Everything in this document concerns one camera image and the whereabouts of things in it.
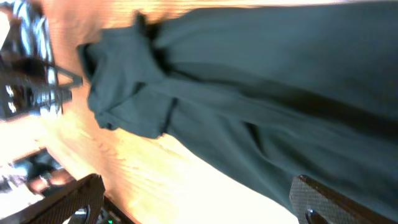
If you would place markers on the black t-shirt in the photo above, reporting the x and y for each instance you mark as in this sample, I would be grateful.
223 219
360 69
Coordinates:
262 94

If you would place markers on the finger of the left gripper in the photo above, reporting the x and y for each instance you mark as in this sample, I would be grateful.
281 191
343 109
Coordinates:
64 78

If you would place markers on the light blue folded jeans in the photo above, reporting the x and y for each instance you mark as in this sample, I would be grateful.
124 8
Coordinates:
28 36

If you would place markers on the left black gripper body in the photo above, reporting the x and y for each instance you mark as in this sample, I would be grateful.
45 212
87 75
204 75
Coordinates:
25 91

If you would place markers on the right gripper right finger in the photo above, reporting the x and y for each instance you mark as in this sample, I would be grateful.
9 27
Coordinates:
315 203

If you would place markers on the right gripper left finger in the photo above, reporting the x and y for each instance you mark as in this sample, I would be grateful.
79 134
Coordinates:
87 193

